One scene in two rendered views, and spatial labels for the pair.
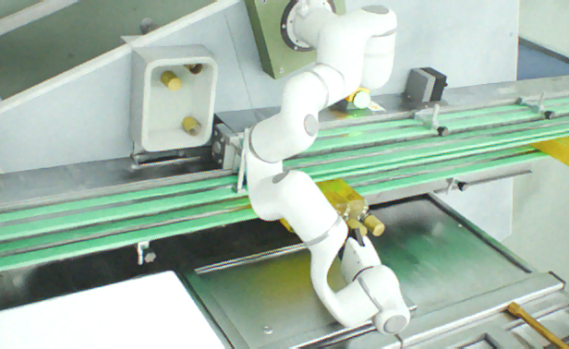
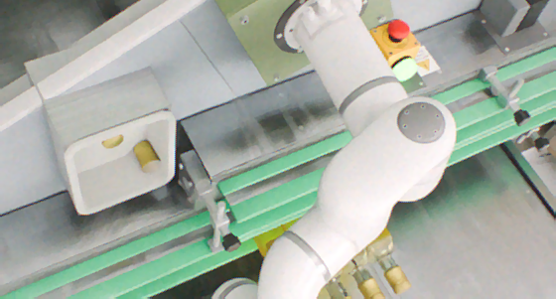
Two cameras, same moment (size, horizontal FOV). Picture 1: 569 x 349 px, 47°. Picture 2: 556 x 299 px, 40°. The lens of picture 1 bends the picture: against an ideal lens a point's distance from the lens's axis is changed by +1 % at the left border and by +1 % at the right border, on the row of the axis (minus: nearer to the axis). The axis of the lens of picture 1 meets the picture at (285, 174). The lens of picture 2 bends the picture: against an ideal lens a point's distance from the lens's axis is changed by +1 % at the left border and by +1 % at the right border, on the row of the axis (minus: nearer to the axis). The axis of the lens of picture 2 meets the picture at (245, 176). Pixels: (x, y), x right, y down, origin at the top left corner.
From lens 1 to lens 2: 93 cm
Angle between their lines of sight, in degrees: 32
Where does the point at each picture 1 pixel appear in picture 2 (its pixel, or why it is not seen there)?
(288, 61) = (288, 64)
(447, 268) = (494, 282)
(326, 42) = (331, 212)
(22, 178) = not seen: outside the picture
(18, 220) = not seen: outside the picture
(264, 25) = (247, 42)
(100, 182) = (28, 260)
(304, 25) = (311, 50)
